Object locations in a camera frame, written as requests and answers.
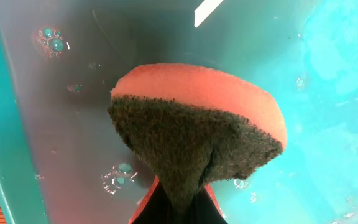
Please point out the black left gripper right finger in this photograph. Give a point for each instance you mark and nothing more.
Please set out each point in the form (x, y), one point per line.
(206, 207)

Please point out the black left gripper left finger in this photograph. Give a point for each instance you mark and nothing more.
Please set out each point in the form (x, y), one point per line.
(155, 208)

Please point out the green and orange sponge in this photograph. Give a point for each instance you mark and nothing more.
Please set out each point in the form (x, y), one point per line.
(193, 126)

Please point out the teal plastic tray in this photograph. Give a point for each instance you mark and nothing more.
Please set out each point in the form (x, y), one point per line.
(61, 160)

